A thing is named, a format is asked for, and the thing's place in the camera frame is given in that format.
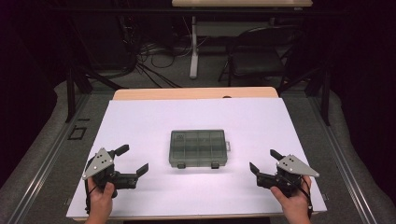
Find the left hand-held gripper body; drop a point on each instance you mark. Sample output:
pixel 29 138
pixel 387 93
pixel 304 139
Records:
pixel 100 163

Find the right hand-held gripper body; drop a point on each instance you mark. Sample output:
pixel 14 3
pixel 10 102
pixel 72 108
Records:
pixel 288 174

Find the clear grey compartment organizer box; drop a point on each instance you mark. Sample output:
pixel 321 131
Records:
pixel 198 148

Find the person's right hand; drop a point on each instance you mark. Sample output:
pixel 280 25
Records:
pixel 294 205

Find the person's left hand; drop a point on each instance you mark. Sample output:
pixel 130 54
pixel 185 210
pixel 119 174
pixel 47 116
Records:
pixel 101 202

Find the black metal stand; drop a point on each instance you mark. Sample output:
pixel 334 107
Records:
pixel 325 93
pixel 71 93

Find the white board sheet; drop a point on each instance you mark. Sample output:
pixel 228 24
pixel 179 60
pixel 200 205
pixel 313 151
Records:
pixel 199 115

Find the light wooden table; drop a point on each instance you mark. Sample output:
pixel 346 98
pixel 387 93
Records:
pixel 193 93

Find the black folding chair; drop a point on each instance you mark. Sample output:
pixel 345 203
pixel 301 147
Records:
pixel 257 62

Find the white-legged desk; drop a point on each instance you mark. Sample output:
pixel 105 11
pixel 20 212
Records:
pixel 194 46

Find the metal floor rail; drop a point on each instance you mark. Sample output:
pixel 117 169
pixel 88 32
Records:
pixel 46 161
pixel 339 155

